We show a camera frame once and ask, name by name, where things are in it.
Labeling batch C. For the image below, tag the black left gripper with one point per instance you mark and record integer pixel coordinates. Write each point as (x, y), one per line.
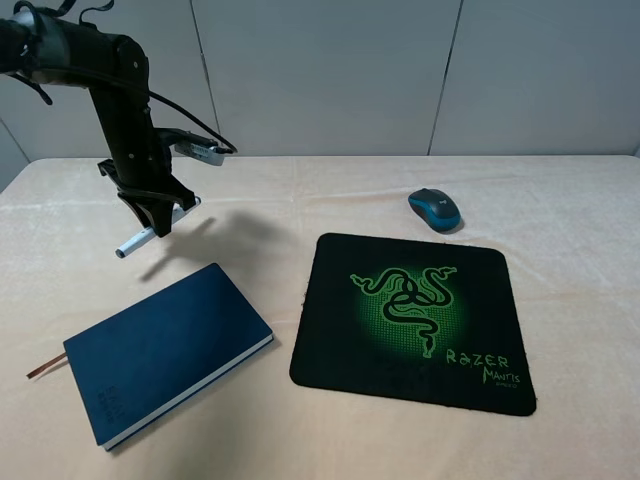
(145, 183)

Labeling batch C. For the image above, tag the white marker pen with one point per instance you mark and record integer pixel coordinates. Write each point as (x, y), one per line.
(141, 238)

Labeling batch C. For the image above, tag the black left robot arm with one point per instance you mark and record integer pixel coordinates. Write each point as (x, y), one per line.
(38, 47)

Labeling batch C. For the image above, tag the dark blue notebook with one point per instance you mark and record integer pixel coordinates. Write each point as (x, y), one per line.
(140, 364)

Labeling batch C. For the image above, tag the black green Razer mouse pad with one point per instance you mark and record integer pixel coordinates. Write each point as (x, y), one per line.
(419, 321)

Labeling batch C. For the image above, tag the beige tablecloth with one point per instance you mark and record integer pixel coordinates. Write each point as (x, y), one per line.
(567, 226)

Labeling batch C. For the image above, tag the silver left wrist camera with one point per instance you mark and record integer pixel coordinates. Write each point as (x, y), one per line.
(200, 148)

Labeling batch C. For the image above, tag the black and blue wireless mouse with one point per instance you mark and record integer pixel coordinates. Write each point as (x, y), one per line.
(437, 210)

